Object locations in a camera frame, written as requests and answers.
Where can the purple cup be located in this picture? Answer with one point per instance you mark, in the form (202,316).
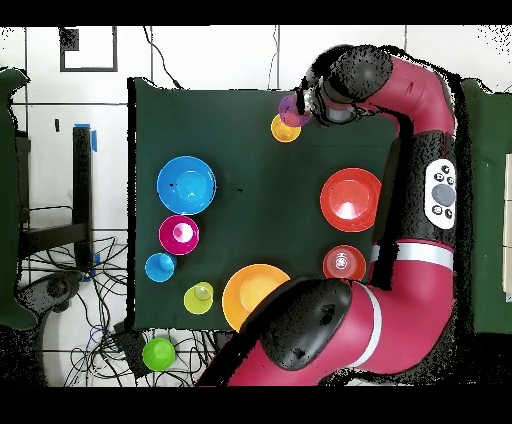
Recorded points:
(288,112)

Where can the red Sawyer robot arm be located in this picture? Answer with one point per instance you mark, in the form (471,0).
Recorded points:
(400,312)

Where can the large shallow orange bowl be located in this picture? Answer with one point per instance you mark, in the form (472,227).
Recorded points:
(348,192)

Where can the dark green table cloth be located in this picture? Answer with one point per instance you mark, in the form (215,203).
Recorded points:
(260,200)

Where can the large blue bowl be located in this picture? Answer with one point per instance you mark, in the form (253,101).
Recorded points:
(186,186)

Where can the small orange bowl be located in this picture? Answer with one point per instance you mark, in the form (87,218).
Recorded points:
(344,262)

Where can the pink bowl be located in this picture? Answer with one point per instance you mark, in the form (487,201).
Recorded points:
(178,236)

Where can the large yellow bowl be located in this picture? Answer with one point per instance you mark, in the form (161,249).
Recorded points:
(244,296)

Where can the blue tape strip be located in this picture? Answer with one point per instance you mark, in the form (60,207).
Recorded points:
(94,140)

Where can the neighbouring green table cloth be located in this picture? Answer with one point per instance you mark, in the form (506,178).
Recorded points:
(8,200)
(492,200)

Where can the blue cup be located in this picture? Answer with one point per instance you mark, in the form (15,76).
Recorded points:
(158,268)

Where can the translucent yellow cup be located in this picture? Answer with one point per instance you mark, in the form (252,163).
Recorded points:
(196,302)

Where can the black square floor marker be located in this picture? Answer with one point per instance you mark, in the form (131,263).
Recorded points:
(68,40)

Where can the green cup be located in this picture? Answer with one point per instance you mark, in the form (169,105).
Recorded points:
(158,355)

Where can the black stand base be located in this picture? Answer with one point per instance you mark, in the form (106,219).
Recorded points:
(56,288)

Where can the black table frame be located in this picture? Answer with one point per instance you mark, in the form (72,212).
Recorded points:
(82,180)

